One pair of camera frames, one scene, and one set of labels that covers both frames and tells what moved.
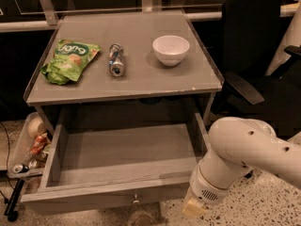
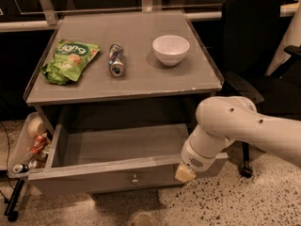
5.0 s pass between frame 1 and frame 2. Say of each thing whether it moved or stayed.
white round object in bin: stayed
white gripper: moved
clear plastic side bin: stayed
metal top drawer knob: moved
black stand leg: stayed
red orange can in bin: stayed
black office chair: stayed
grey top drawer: moved
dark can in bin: stayed
